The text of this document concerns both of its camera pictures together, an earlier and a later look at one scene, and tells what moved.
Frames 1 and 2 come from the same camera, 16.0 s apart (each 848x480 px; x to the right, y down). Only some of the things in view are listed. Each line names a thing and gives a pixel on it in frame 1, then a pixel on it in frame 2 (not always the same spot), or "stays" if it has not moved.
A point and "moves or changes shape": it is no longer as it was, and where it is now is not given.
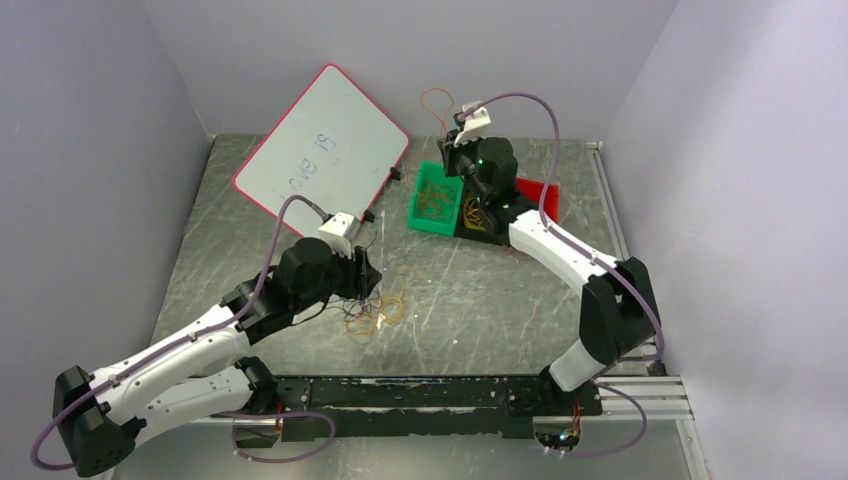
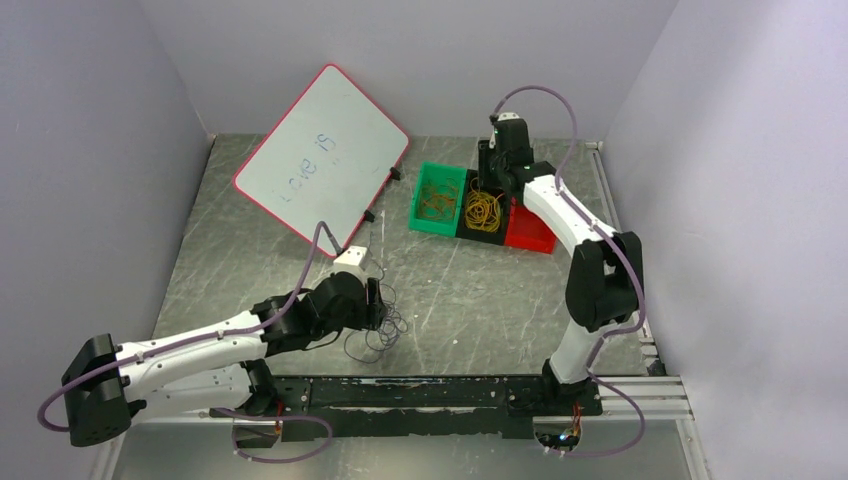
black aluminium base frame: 396,407 stays
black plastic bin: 499,234 stays
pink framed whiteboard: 329,147 stays
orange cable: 443,122 moves or changes shape
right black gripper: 450,151 → 486,149
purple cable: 358,308 moves or changes shape
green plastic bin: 434,204 stays
